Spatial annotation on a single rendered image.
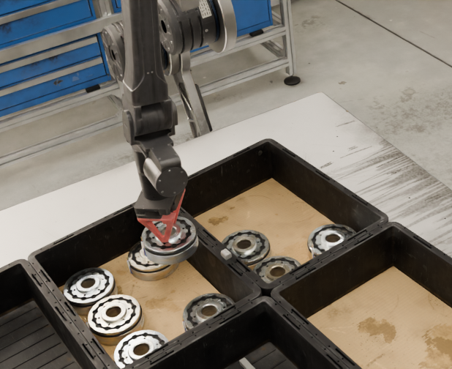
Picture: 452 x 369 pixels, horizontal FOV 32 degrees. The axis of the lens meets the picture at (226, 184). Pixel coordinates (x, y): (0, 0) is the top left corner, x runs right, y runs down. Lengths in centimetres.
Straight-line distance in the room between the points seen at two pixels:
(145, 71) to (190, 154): 95
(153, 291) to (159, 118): 43
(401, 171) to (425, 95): 170
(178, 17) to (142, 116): 57
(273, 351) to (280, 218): 37
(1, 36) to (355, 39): 187
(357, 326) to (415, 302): 12
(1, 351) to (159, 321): 30
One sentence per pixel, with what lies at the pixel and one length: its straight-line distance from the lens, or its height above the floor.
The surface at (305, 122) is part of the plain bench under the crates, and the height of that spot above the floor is 70.
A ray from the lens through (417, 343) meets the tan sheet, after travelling 144.
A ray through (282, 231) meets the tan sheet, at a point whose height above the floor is 83.
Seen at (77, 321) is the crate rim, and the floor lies 93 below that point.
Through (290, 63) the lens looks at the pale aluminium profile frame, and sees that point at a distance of 383.
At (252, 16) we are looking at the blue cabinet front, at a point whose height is 40.
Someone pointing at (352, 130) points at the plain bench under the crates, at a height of 70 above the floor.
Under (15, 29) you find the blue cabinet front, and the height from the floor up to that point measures 66.
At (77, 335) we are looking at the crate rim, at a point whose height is 93.
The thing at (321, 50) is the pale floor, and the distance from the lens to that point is 416.
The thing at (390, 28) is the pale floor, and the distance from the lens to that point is 433.
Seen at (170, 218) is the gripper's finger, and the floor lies 106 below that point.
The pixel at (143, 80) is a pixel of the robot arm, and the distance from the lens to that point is 126.
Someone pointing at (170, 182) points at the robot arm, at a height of 117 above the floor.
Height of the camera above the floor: 190
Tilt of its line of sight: 36 degrees down
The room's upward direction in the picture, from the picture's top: 9 degrees counter-clockwise
